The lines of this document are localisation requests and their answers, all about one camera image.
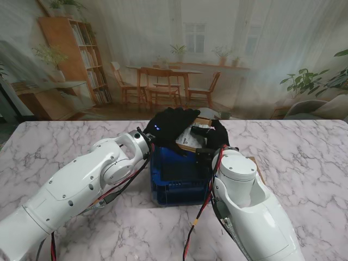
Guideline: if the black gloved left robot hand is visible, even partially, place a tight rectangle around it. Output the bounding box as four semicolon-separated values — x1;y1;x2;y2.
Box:
142;106;202;157

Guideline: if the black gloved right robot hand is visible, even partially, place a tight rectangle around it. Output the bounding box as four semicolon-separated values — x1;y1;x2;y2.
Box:
190;119;231;150

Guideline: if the cardboard package with shipping label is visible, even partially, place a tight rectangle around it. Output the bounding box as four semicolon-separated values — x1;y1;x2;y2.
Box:
175;115;216;152

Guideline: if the cardboard package with clear tape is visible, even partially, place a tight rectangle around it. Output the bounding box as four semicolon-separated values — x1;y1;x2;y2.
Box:
245;156;266;186

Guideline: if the blue plastic turnover box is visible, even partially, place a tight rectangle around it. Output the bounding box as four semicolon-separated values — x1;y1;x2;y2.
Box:
148;145;219;208

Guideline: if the printed room scene backdrop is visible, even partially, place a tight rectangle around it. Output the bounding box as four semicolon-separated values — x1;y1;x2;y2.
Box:
0;0;348;122

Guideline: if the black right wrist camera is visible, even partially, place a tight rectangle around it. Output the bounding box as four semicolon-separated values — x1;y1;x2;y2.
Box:
196;147;216;166

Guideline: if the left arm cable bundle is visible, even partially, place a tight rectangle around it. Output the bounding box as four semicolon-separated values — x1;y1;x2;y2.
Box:
34;143;156;261

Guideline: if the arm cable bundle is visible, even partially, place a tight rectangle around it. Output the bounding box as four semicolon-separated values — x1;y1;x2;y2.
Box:
34;143;156;261
181;148;227;261

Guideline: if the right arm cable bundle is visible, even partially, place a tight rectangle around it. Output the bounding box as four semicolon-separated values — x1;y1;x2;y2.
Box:
181;148;227;261

